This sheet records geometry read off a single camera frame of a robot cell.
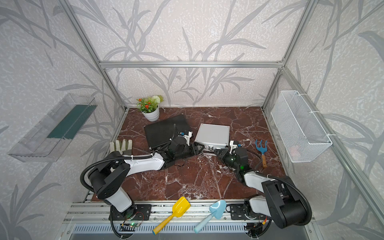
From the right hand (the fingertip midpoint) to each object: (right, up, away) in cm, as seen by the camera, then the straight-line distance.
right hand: (213, 150), depth 86 cm
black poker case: (-34, +10, +14) cm, 38 cm away
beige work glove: (-61, 0, +12) cm, 62 cm away
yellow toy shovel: (-19, -28, -11) cm, 35 cm away
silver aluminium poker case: (0, +7, +5) cm, 9 cm away
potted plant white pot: (-43, +26, +16) cm, 53 cm away
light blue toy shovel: (+1, -27, -11) cm, 30 cm away
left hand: (-6, +1, -1) cm, 6 cm away
